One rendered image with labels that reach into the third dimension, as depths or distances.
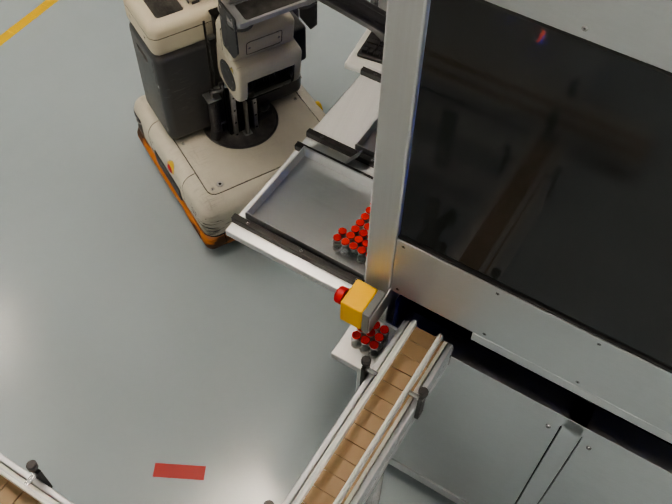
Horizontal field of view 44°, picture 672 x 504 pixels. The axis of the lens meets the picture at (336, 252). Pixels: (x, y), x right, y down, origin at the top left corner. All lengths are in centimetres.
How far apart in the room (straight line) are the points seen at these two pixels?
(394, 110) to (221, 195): 158
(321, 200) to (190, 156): 102
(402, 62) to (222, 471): 170
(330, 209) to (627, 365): 84
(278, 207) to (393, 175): 64
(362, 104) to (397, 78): 100
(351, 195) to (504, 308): 63
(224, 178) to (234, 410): 80
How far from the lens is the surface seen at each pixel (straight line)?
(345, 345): 187
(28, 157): 357
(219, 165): 300
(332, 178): 215
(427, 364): 181
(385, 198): 157
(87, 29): 407
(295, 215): 207
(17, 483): 175
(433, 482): 256
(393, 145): 145
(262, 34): 255
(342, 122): 229
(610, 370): 166
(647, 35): 112
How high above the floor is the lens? 252
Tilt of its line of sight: 55 degrees down
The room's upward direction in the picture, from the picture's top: 2 degrees clockwise
